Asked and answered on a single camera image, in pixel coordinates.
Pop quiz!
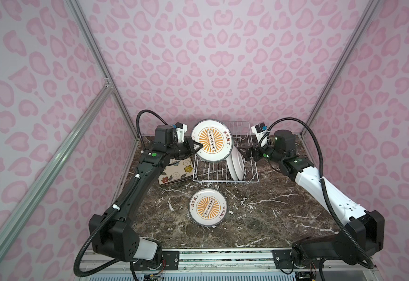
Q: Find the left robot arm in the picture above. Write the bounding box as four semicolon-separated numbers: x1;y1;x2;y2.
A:
85;122;202;265

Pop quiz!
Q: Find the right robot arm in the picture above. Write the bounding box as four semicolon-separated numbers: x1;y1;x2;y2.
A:
238;130;385;269

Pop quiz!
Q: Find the white round plate patterned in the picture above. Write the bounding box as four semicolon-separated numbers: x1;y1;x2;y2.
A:
232;147;245;181

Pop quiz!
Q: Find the white wire dish rack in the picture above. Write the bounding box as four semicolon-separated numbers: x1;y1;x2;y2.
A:
193;121;259;183

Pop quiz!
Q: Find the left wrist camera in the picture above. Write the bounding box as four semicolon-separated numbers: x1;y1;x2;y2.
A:
173;122;188;144

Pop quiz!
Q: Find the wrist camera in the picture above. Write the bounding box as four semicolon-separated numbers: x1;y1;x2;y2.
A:
173;122;188;144
251;122;269;148

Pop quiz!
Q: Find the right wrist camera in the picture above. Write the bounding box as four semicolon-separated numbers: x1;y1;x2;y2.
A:
251;122;269;148

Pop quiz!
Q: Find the aluminium corner post left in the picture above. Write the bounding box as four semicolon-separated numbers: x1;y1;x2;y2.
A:
66;0;139;140

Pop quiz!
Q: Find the aluminium corner post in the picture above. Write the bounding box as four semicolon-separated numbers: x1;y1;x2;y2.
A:
307;1;383;126
66;0;139;140

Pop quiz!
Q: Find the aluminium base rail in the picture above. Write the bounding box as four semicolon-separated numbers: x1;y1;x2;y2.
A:
72;246;384;281

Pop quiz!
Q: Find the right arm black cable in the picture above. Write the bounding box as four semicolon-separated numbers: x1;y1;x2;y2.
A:
256;116;375;270

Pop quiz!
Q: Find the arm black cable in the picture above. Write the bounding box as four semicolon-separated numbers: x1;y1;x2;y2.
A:
256;116;375;270
73;109;170;278

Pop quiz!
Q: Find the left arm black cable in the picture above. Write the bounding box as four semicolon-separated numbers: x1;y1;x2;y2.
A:
73;109;170;278

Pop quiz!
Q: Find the aluminium corner post right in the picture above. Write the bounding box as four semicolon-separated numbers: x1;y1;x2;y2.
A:
307;1;383;126

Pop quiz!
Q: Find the aluminium frame strut left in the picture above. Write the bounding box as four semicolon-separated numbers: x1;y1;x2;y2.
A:
0;82;114;281

